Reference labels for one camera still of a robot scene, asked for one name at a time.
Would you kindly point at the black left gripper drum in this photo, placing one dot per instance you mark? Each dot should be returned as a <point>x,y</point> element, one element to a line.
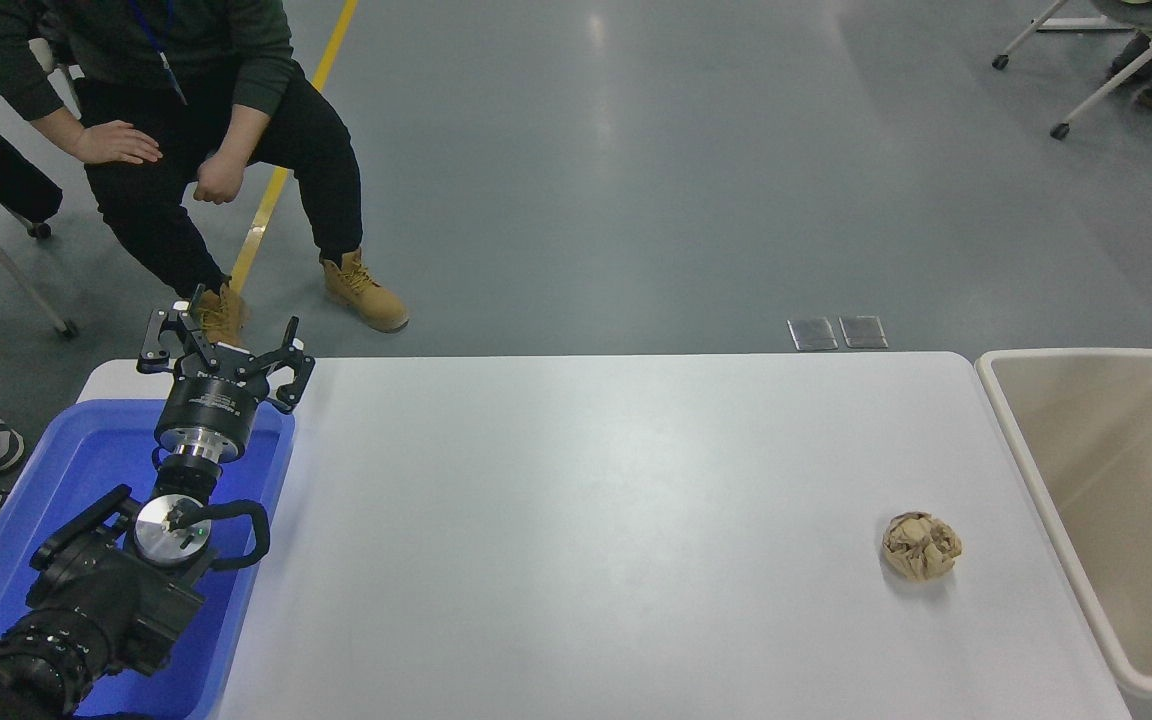
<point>211,405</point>

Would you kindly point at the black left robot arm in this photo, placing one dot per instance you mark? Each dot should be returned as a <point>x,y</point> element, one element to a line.
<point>106,600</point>

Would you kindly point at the person's left forearm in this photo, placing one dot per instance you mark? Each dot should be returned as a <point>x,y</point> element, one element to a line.
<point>241,125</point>

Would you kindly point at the person's right forearm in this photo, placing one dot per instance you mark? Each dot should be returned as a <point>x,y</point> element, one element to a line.
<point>54,125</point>

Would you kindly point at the grey floor plate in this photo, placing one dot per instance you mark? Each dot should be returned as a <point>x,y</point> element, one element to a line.
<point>813,335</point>
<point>864,333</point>

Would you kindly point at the person's left hand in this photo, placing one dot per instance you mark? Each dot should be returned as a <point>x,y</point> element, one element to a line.
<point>219,180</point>

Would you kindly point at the person's right hand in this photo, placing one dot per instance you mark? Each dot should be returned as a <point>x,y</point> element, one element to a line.
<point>116,143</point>

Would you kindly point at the blue plastic tray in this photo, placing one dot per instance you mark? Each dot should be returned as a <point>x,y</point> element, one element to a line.
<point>86,460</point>

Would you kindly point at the seated person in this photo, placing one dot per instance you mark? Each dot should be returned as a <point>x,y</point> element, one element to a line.
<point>156,200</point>

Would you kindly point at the crumpled tan paper ball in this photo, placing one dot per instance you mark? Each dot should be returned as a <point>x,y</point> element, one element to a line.
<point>921,545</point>

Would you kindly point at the large pale bin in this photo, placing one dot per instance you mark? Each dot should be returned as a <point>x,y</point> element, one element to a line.
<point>1116,480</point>

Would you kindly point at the white chair frame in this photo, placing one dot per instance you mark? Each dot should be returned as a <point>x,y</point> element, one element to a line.
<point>1086,23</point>

